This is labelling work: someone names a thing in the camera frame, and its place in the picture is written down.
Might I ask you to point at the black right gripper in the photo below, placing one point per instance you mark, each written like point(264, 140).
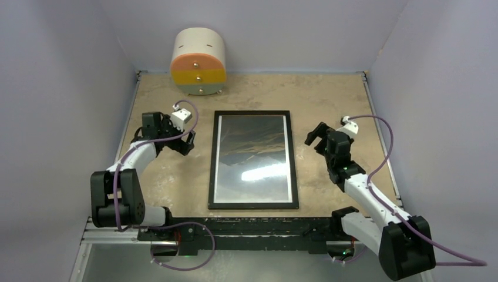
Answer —
point(322, 130)

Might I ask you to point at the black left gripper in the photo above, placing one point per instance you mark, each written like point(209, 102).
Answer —
point(181, 146)

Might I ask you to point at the wooden picture frame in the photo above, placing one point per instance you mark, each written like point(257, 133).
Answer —
point(252, 165)

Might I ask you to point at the mountain landscape photo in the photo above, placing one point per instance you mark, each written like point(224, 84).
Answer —
point(253, 159)

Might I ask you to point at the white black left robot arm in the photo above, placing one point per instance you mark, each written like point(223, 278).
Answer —
point(116, 194)

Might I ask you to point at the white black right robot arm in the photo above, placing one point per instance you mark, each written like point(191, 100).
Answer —
point(396, 237)

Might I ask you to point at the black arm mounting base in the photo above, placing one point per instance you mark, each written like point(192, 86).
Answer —
point(315, 235)

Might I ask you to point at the round pastel drawer cabinet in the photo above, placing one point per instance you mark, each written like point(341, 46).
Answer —
point(198, 63)

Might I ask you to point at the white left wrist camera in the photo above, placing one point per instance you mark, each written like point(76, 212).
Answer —
point(180, 118)

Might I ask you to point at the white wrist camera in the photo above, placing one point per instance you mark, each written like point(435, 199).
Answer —
point(349, 127)
point(180, 118)

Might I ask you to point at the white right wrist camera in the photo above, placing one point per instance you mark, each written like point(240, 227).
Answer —
point(349, 127)

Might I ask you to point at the aluminium rail frame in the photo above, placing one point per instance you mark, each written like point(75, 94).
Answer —
point(181, 183)

